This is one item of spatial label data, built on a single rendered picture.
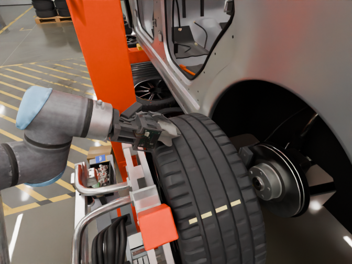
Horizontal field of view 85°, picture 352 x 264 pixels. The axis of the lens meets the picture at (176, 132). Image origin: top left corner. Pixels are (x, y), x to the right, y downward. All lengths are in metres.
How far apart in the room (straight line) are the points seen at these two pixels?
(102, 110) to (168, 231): 0.30
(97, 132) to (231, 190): 0.36
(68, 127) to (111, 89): 0.44
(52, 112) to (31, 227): 1.67
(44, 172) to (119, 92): 0.47
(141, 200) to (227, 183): 0.23
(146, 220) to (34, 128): 0.29
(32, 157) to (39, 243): 1.50
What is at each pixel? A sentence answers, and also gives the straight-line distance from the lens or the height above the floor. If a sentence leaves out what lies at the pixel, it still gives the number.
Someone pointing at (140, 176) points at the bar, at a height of 1.09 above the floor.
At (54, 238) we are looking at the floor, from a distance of 1.91.
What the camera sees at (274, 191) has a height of 0.88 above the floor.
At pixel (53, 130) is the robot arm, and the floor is 1.33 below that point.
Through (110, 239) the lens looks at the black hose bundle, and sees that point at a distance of 0.58.
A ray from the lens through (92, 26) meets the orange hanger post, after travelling 0.77.
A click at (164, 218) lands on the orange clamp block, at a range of 0.46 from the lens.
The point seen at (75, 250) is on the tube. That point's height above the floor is 1.01.
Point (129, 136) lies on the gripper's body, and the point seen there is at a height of 1.27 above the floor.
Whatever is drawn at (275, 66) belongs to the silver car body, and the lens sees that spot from 0.64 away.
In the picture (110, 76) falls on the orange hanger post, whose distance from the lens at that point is 0.83.
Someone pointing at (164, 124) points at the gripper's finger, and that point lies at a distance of 0.53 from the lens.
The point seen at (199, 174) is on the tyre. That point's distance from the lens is 0.53.
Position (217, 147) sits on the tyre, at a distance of 0.58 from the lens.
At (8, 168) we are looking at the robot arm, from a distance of 0.47.
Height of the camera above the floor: 1.57
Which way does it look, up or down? 41 degrees down
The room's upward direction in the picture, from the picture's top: straight up
